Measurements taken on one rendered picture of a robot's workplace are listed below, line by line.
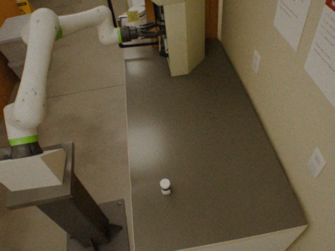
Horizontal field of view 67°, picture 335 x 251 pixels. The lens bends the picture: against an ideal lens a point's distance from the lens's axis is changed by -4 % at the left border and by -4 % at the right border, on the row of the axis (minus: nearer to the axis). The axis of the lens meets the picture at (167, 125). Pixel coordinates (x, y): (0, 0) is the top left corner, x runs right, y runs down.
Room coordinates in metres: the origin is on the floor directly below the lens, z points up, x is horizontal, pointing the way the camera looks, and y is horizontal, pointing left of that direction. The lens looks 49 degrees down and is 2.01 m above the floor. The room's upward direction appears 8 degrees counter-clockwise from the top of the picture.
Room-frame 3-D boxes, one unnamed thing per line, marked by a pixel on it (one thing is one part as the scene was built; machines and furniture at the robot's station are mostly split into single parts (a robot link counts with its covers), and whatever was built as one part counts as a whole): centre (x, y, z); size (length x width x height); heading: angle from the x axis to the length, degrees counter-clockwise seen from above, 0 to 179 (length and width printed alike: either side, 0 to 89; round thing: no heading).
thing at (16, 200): (0.74, 0.67, 0.92); 0.32 x 0.32 x 0.04; 5
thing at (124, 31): (1.47, 0.16, 1.20); 0.09 x 0.06 x 0.12; 0
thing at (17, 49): (3.10, 1.65, 0.49); 0.60 x 0.42 x 0.33; 1
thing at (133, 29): (1.47, 0.09, 1.20); 0.09 x 0.08 x 0.07; 90
